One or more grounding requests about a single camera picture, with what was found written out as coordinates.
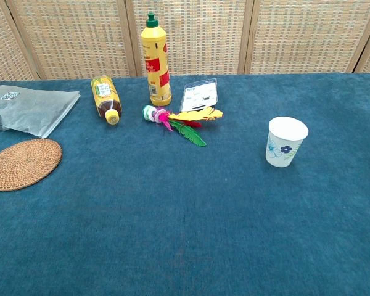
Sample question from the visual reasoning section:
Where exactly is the tea bottle yellow cap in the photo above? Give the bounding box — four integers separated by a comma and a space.
90, 75, 123, 126

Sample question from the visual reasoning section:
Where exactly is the white floral paper cup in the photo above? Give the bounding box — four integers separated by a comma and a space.
265, 116, 310, 168

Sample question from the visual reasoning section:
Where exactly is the grey plastic mailer bag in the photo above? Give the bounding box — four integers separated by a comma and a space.
0, 84, 81, 139

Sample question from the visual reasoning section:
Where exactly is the clear blister card package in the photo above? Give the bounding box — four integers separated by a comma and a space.
179, 78, 219, 113

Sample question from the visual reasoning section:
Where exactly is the colourful feather shuttlecock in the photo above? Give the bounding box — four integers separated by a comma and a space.
142, 104, 224, 147

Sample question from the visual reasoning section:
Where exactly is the round woven rattan coaster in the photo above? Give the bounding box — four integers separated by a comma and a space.
0, 138, 63, 192

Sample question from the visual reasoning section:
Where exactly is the woven folding screen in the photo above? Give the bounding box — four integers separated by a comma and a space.
0, 0, 370, 84

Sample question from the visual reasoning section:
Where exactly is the tall yellow bottle green cap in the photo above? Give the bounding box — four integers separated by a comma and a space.
140, 12, 173, 107

